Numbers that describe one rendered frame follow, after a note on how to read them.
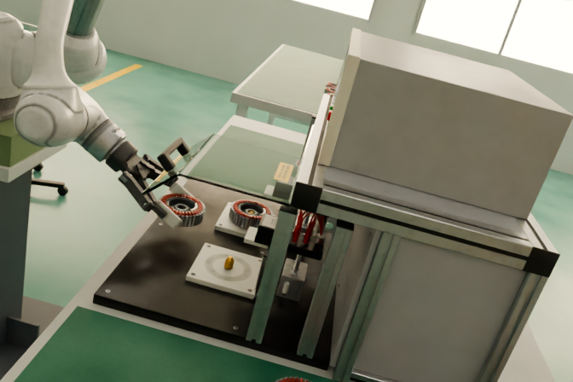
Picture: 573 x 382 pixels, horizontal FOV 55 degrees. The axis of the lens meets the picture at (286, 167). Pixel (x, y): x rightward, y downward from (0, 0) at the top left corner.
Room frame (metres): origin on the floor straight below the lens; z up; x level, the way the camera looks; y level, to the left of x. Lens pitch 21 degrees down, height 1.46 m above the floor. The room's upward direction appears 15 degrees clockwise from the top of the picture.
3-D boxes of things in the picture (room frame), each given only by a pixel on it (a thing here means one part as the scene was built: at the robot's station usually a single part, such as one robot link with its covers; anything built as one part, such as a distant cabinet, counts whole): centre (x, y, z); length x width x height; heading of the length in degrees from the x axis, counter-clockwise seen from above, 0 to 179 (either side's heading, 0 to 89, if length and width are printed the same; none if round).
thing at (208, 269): (1.05, 0.07, 0.78); 0.15 x 0.15 x 0.01; 88
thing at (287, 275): (1.04, -0.08, 0.80); 0.07 x 0.05 x 0.06; 178
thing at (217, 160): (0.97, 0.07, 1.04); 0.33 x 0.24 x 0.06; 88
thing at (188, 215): (1.16, 0.22, 0.83); 0.11 x 0.11 x 0.04
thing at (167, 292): (1.17, 0.05, 0.76); 0.64 x 0.47 x 0.02; 178
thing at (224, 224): (1.29, 0.06, 0.78); 0.15 x 0.15 x 0.01; 88
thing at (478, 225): (1.16, -0.26, 1.09); 0.68 x 0.44 x 0.05; 178
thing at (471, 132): (1.15, -0.26, 1.22); 0.44 x 0.39 x 0.20; 178
